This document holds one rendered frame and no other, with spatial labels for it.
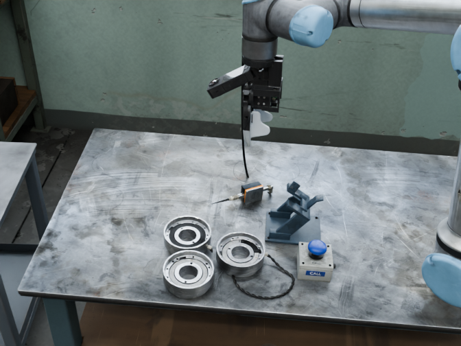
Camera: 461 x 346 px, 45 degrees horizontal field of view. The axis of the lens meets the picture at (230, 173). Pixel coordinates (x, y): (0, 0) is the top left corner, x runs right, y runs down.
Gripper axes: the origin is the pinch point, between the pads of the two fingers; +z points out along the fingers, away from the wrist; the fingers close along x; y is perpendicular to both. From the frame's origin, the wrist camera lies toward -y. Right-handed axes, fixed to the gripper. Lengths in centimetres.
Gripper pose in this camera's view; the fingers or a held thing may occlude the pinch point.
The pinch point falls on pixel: (247, 136)
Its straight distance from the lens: 130.4
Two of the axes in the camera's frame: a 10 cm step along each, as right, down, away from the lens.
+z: -0.1, 8.2, 5.7
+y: 9.9, 0.9, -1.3
